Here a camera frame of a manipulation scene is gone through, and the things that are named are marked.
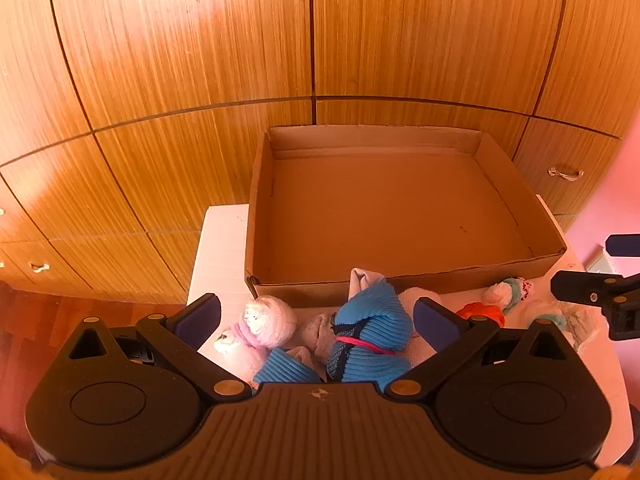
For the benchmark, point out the orange sock bundle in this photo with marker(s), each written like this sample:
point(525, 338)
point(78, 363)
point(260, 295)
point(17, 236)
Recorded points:
point(482, 310)

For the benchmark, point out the blue ribbed sock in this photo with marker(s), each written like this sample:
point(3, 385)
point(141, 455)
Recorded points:
point(285, 367)

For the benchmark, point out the pink fluffy sock roll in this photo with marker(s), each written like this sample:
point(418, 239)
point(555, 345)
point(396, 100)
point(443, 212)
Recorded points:
point(272, 317)

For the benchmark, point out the beige knit sock bundle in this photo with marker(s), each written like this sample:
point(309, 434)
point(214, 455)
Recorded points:
point(320, 332)

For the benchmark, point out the wooden wardrobe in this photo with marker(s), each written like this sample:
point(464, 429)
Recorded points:
point(175, 85)

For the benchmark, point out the clear plastic socks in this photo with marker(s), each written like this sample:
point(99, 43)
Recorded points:
point(560, 320)

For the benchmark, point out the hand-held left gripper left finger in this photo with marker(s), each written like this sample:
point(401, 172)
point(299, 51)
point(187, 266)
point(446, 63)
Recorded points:
point(200, 317)

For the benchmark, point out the pink sock with white face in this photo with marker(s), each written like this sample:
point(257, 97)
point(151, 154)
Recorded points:
point(235, 352)

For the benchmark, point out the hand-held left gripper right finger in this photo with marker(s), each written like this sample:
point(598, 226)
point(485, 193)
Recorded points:
point(437, 322)

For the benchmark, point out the white patterned sock roll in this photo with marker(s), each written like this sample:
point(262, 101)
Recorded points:
point(507, 292)

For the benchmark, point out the blue knit sock bundle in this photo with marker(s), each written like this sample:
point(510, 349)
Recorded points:
point(372, 320)

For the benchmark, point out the cardboard box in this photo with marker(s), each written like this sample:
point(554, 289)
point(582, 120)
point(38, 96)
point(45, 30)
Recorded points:
point(390, 210)

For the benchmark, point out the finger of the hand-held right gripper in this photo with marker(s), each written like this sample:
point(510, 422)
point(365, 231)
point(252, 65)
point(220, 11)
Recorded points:
point(624, 245)
point(582, 290)

